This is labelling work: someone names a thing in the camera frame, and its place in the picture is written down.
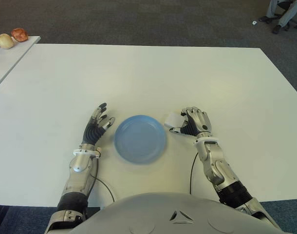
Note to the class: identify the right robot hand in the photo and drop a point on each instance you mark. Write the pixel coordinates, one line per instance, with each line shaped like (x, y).
(199, 122)

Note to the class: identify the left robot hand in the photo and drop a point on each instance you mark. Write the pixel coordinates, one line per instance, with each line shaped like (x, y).
(92, 132)

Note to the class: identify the white charger block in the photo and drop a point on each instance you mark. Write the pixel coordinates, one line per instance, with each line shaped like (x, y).
(172, 119)

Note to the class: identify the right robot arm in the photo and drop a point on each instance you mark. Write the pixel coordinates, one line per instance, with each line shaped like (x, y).
(216, 165)

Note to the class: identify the blue plate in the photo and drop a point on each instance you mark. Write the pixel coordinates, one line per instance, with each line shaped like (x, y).
(140, 139)

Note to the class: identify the grey robot torso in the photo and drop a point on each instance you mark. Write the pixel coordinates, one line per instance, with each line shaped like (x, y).
(163, 214)

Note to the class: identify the white side table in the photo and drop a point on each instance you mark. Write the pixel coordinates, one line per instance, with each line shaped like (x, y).
(7, 59)

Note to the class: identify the red-brown bread roll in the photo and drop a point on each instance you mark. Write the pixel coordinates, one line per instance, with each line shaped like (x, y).
(19, 34)

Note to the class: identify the beige bread roll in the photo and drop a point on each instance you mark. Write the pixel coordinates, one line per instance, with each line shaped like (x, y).
(5, 41)

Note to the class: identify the seated person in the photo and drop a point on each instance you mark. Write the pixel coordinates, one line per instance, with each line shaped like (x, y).
(287, 13)

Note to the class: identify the black office chair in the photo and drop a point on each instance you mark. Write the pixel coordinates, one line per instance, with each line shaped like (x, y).
(282, 5)

